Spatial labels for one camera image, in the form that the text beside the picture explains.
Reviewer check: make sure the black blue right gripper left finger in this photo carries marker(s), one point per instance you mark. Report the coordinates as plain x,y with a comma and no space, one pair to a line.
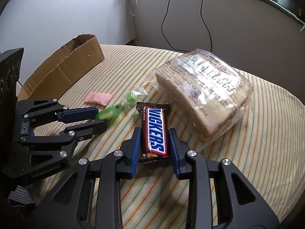
88,195

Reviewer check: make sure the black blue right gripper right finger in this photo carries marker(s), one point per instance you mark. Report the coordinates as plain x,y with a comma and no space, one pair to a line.
220,196

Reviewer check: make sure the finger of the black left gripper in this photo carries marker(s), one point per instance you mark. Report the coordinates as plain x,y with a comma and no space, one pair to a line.
86,130

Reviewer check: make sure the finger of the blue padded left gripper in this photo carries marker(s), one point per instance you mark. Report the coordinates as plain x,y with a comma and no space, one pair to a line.
77,115

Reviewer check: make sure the Snickers chocolate bar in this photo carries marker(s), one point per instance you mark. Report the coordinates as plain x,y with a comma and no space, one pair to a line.
154,138

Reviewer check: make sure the green jelly packet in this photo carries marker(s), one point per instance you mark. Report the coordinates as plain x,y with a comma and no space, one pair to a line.
109,114

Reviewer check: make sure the pink candy packet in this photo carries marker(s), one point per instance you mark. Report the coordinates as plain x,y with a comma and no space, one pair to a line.
98,98

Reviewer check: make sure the brown cardboard box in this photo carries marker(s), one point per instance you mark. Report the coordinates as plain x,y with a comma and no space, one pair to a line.
63,68

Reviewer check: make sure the green candy clear wrapper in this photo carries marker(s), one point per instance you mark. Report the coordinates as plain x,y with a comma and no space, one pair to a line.
137,94

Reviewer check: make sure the white cabinet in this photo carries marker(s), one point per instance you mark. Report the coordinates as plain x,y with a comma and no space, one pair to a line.
43,26

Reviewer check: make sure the bagged sliced bread loaf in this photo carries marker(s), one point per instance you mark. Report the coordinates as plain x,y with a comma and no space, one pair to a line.
212,95

